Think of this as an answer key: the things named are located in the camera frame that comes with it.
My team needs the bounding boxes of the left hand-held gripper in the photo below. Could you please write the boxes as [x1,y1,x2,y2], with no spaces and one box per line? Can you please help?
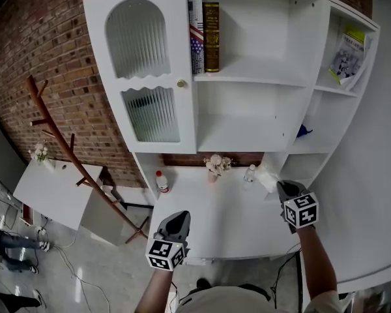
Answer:
[145,210,192,273]

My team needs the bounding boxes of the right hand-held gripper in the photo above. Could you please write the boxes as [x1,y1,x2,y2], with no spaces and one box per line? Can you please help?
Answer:
[276,179,320,235]

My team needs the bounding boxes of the white desk with hutch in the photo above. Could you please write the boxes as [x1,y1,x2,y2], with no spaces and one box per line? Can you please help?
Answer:
[82,0,381,201]

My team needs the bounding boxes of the person's left forearm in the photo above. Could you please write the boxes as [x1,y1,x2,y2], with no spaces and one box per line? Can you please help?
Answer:
[135,267,176,313]

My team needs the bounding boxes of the person's right forearm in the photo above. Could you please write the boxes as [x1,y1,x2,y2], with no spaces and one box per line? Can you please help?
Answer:
[295,226,339,303]

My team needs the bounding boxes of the white board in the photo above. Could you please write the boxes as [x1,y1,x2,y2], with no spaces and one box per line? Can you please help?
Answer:
[149,161,306,266]

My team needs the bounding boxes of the clear water bottle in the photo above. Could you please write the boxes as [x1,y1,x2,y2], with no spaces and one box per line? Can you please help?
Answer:
[243,164,257,190]

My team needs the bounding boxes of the red cap bottle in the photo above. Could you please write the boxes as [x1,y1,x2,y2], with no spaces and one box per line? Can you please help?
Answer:
[155,170,171,194]

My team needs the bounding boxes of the blue cloth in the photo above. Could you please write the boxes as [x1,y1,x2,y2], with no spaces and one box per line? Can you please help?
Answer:
[295,123,313,139]

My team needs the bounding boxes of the cream flower bouquet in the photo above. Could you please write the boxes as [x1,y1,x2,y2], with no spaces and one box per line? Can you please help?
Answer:
[203,154,235,177]

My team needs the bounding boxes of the person's light shirt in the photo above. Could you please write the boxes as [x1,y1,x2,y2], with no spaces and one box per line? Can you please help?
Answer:
[177,284,348,313]

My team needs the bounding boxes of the white ribbed glass cabinet door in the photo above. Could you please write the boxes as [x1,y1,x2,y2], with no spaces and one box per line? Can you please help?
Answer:
[83,0,198,155]

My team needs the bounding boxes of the white side table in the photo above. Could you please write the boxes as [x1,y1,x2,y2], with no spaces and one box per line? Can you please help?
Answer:
[12,158,124,247]

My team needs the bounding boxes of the yellow-green magazines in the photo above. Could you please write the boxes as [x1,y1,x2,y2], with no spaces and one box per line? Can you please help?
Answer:
[328,24,372,91]

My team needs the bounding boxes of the brown wooden coat rack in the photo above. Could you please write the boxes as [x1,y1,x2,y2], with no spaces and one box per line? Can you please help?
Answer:
[25,75,151,245]

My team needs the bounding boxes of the white flower bouquet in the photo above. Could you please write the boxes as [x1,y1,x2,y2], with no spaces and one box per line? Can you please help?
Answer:
[28,141,50,163]

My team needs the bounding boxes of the brown hardcover book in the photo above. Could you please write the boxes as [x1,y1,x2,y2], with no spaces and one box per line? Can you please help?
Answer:
[202,1,220,73]

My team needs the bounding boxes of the flag print book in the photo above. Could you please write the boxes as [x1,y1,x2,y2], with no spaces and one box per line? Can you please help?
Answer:
[188,0,205,75]

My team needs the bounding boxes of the grey panel board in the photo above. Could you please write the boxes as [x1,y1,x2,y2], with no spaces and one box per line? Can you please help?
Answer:
[0,115,27,192]

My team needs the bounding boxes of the white floor cable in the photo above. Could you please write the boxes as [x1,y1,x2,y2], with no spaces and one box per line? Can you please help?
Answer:
[51,239,111,313]

